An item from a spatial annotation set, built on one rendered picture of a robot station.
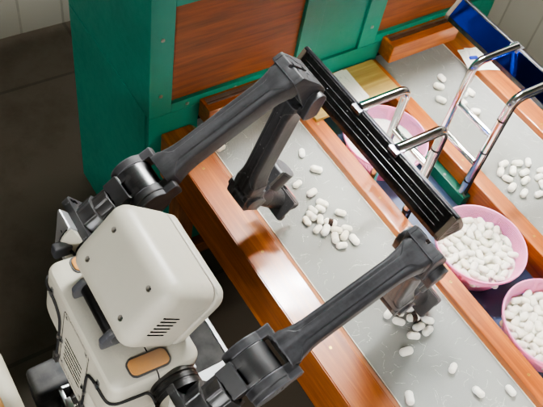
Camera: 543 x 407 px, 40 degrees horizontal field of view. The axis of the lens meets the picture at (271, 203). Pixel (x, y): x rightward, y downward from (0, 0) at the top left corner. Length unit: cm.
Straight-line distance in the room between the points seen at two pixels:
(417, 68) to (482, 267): 80
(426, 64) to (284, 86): 127
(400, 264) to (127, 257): 46
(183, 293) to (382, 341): 86
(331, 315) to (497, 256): 99
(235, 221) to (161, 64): 46
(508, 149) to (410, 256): 120
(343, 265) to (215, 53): 67
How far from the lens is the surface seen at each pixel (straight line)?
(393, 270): 130
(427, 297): 192
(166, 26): 191
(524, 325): 211
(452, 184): 233
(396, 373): 190
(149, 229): 123
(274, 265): 194
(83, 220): 144
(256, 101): 143
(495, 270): 215
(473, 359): 199
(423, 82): 257
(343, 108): 189
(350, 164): 220
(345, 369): 184
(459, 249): 216
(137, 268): 119
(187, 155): 142
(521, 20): 395
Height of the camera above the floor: 239
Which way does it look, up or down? 52 degrees down
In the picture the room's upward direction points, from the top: 13 degrees clockwise
